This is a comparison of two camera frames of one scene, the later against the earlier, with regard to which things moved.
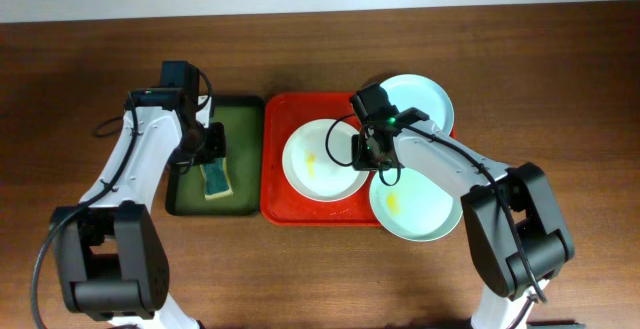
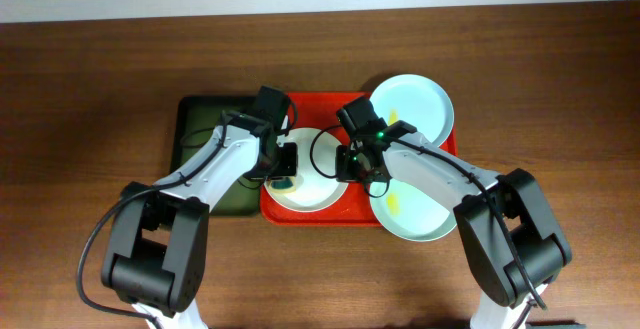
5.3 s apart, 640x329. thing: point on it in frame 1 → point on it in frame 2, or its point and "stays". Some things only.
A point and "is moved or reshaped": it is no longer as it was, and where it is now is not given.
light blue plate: (409, 91) stays
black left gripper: (213, 144) → (288, 159)
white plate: (318, 161) is moved or reshaped
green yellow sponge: (216, 179) is moved or reshaped
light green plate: (416, 208) stays
